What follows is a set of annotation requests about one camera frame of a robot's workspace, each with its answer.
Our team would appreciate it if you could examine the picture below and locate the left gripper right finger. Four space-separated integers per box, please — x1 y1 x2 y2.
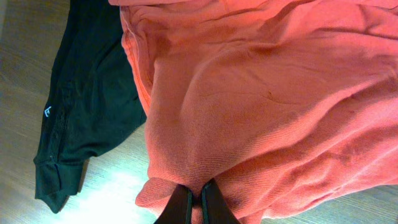
201 179 240 224

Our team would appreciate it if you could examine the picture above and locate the black garment on left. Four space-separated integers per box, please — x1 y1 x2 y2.
34 0 146 213

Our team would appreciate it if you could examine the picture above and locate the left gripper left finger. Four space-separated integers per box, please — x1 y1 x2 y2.
154 185 193 224

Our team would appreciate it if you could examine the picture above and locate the orange t-shirt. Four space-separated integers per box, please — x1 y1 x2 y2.
116 0 397 223

